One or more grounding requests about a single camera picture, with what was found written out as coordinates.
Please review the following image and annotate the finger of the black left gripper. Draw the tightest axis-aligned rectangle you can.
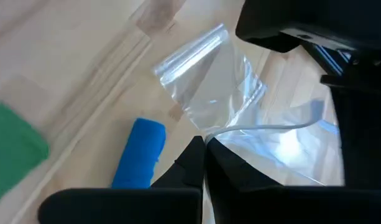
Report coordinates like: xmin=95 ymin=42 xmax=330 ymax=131
xmin=329 ymin=90 xmax=381 ymax=187

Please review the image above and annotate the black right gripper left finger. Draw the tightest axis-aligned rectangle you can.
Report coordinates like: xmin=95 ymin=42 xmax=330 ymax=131
xmin=37 ymin=136 xmax=207 ymax=224

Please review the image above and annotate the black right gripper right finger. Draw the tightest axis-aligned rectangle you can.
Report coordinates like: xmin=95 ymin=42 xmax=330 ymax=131
xmin=205 ymin=137 xmax=381 ymax=224

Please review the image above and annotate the blue elastic bandage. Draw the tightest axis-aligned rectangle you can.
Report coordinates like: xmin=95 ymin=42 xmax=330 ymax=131
xmin=111 ymin=117 xmax=167 ymax=190

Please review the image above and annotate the clear plastic zip bag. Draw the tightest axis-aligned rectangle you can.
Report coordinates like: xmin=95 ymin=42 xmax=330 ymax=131
xmin=152 ymin=23 xmax=345 ymax=187

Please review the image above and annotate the green knit bandage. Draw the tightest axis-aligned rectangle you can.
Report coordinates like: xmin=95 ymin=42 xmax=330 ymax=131
xmin=0 ymin=98 xmax=50 ymax=205

